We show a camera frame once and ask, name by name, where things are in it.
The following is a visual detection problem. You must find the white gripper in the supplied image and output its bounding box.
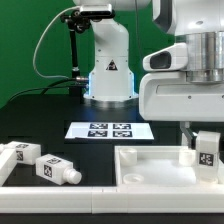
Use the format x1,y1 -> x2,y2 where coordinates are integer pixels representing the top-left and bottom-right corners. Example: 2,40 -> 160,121
139,72 -> 224,147

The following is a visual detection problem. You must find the white square table top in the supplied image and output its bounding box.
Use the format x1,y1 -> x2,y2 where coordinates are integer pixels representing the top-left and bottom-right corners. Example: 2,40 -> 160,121
115,146 -> 224,188

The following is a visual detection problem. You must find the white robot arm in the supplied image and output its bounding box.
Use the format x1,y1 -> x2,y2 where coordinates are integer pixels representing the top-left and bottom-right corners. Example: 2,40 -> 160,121
139,0 -> 224,143

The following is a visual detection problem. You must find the white marker tag sheet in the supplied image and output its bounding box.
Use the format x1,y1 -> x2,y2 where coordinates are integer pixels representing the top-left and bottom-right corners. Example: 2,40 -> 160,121
65,122 -> 154,140

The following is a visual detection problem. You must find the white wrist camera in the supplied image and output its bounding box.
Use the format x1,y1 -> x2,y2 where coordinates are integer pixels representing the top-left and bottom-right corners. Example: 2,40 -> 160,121
143,43 -> 188,71

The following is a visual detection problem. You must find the white front fence rail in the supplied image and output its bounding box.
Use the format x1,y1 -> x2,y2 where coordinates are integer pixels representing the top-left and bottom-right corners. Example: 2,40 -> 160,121
0,185 -> 224,214

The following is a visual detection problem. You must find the white fence rail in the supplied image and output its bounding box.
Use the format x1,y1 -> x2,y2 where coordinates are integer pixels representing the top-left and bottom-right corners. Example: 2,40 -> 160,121
0,185 -> 224,214
0,149 -> 17,187

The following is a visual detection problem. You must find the black cable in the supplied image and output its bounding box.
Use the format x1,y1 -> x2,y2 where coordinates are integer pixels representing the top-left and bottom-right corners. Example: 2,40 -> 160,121
6,78 -> 89,104

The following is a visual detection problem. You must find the grey cable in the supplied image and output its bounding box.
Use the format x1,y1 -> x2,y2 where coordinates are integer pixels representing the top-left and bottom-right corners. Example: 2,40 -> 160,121
32,5 -> 81,80

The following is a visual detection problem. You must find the white left fence rail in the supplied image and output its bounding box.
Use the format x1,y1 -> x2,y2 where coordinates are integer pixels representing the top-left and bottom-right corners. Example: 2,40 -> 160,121
0,149 -> 17,187

